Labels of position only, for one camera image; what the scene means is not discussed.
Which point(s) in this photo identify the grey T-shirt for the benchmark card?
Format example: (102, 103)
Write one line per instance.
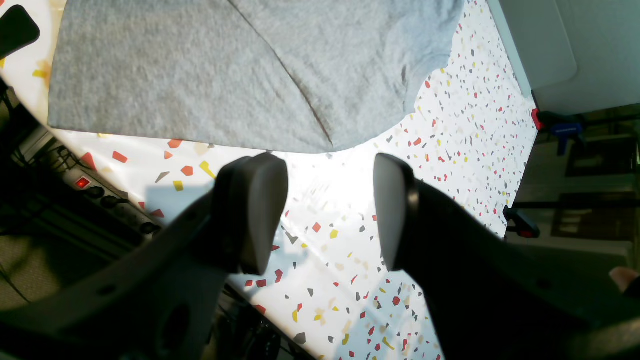
(301, 76)

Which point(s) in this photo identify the terrazzo pattern table cloth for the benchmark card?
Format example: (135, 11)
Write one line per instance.
(318, 155)

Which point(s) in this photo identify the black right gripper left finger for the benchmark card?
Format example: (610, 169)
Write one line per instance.
(159, 301)

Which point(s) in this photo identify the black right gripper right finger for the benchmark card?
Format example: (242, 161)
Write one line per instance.
(484, 294)

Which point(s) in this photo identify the blue clamp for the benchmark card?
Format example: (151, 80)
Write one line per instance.
(565, 128)

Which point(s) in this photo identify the red black spring clamp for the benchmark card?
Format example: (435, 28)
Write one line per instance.
(520, 224)

